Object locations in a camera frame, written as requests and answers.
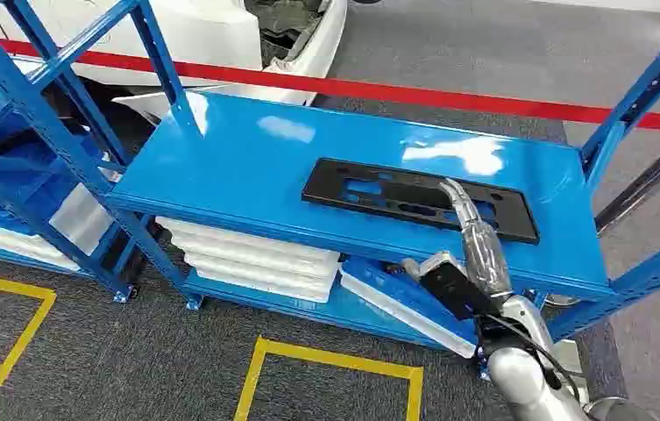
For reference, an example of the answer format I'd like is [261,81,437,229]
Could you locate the dark metal bar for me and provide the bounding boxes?
[594,120,660,235]

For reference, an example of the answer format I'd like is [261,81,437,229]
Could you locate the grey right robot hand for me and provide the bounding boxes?
[439,178,515,299]

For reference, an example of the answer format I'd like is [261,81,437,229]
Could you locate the white sheet stack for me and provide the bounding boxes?
[0,215,82,273]

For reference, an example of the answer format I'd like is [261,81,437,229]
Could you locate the blue tray with white rim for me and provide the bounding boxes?
[337,255,480,360]

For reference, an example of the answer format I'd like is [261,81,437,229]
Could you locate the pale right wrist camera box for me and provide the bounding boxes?
[401,251,498,322]

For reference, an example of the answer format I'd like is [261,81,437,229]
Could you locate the white glossy panel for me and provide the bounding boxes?
[49,184,115,257]

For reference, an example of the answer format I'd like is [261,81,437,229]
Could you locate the red barrier belt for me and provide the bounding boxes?
[0,37,660,132]

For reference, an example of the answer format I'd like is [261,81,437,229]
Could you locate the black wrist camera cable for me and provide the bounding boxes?
[480,313,583,405]

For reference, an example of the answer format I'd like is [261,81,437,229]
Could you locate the black plastic trim panel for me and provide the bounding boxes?
[302,158,541,246]

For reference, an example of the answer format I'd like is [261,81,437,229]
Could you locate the white car body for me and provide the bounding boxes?
[0,0,349,126]

